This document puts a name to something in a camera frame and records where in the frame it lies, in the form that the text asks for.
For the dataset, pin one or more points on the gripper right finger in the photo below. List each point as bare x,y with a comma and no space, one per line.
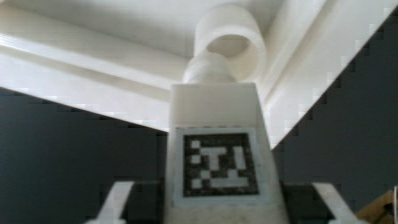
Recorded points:
336,205

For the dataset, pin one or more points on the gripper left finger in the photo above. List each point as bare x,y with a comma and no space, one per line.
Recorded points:
112,208

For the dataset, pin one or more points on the white leg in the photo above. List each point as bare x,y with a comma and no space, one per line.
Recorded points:
223,189

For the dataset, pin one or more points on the white square tabletop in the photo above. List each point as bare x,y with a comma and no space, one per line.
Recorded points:
95,52

